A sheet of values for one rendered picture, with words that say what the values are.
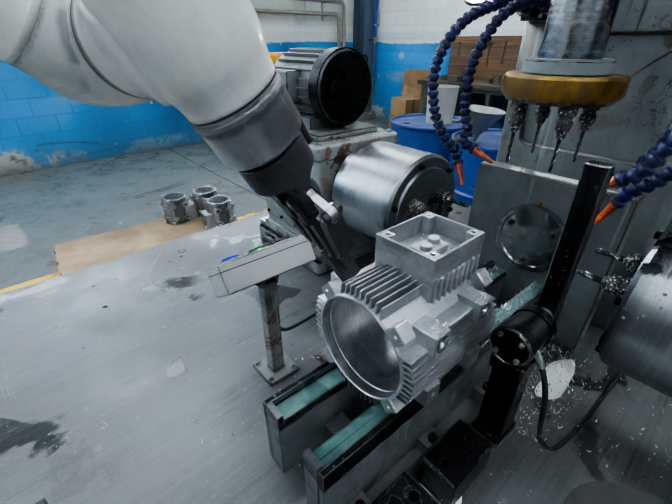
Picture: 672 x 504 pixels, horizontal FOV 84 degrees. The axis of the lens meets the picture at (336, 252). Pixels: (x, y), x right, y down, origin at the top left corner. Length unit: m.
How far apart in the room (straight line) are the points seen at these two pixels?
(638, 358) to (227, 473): 0.61
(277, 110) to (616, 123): 0.73
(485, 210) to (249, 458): 0.69
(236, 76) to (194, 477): 0.58
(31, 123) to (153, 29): 5.55
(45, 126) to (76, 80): 5.43
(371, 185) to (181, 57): 0.59
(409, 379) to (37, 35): 0.49
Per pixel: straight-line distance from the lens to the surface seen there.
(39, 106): 5.82
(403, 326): 0.45
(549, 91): 0.67
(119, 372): 0.90
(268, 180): 0.37
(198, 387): 0.81
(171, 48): 0.31
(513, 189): 0.88
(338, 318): 0.59
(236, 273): 0.60
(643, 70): 0.92
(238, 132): 0.33
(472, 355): 0.60
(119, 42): 0.33
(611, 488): 0.22
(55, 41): 0.42
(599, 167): 0.56
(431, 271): 0.48
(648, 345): 0.64
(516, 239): 0.90
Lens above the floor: 1.38
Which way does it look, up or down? 30 degrees down
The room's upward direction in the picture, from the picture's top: straight up
